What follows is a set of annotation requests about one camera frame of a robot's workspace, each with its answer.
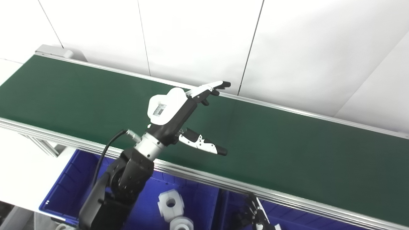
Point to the white round plastic part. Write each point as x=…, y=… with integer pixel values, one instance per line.
x=182, y=224

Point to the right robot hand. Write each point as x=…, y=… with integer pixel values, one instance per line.
x=257, y=214

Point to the green conveyor belt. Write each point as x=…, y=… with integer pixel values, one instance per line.
x=204, y=181
x=287, y=143

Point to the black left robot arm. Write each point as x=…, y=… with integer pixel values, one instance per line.
x=127, y=179

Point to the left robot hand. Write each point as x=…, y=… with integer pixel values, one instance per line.
x=169, y=108

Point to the aluminium conveyor leg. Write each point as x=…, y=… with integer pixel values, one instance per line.
x=44, y=147

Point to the white hexagonal plastic part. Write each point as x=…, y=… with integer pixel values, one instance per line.
x=177, y=209

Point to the grey conveyor motor housing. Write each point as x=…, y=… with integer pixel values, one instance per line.
x=54, y=51

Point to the blue plastic bin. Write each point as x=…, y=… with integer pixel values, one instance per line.
x=281, y=221
x=73, y=185

